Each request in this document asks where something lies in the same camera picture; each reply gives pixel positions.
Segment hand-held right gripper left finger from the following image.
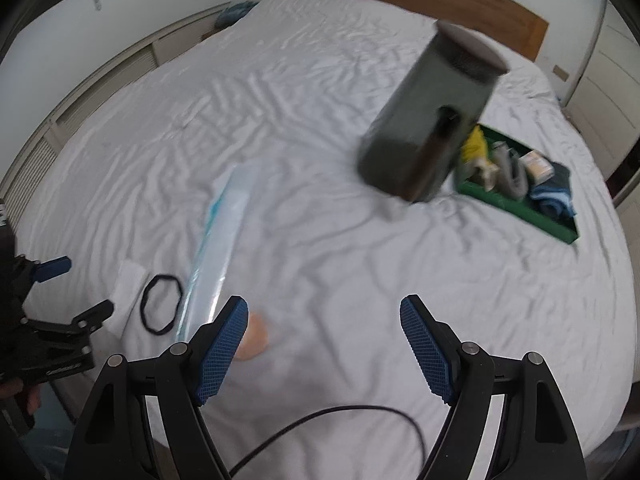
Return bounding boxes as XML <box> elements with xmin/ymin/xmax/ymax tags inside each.
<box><xmin>65</xmin><ymin>295</ymin><xmax>249</xmax><ymax>480</ymax></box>

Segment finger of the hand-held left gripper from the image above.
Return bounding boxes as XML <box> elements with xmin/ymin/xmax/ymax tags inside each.
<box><xmin>25</xmin><ymin>300</ymin><xmax>115</xmax><ymax>343</ymax></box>
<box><xmin>22</xmin><ymin>256</ymin><xmax>72</xmax><ymax>281</ymax></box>

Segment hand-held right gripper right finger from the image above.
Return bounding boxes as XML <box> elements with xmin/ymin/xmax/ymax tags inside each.
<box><xmin>399</xmin><ymin>294</ymin><xmax>588</xmax><ymax>480</ymax></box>

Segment round peach powder puff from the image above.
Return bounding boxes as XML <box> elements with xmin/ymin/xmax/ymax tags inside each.
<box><xmin>235</xmin><ymin>312</ymin><xmax>271</xmax><ymax>361</ymax></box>

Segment white cotton pad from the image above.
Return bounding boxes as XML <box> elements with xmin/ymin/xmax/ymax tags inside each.
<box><xmin>107</xmin><ymin>260</ymin><xmax>148</xmax><ymax>338</ymax></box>

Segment black hair tie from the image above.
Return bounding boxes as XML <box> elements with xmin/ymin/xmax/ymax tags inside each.
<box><xmin>141</xmin><ymin>274</ymin><xmax>183</xmax><ymax>333</ymax></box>

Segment green tray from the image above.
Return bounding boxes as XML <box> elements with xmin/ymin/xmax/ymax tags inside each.
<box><xmin>452</xmin><ymin>124</ymin><xmax>580</xmax><ymax>246</ymax></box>

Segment grey sock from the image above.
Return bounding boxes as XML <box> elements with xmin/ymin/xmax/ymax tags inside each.
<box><xmin>487</xmin><ymin>142</ymin><xmax>531</xmax><ymax>201</ymax></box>

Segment dark teal towel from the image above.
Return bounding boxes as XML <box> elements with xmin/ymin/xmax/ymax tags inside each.
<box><xmin>530</xmin><ymin>162</ymin><xmax>576</xmax><ymax>218</ymax></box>

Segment yellow sock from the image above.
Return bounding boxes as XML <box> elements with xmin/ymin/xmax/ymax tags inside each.
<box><xmin>460</xmin><ymin>127</ymin><xmax>488</xmax><ymax>171</ymax></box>

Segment small orange box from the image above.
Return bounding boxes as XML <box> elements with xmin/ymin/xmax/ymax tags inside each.
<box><xmin>520</xmin><ymin>152</ymin><xmax>553</xmax><ymax>178</ymax></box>

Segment person's left hand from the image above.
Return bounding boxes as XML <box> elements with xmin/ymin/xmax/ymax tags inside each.
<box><xmin>0</xmin><ymin>380</ymin><xmax>43</xmax><ymax>416</ymax></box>

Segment dark glass jug brown lid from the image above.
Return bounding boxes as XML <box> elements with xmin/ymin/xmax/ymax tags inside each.
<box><xmin>357</xmin><ymin>20</ymin><xmax>511</xmax><ymax>206</ymax></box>

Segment blue cloth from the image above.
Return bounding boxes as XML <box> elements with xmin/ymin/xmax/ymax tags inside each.
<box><xmin>215</xmin><ymin>2</ymin><xmax>261</xmax><ymax>28</ymax></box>

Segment white wardrobe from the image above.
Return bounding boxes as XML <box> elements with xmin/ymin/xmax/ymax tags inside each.
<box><xmin>562</xmin><ymin>0</ymin><xmax>640</xmax><ymax>206</ymax></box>

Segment black cable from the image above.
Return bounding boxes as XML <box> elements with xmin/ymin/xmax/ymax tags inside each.
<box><xmin>227</xmin><ymin>405</ymin><xmax>426</xmax><ymax>480</ymax></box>

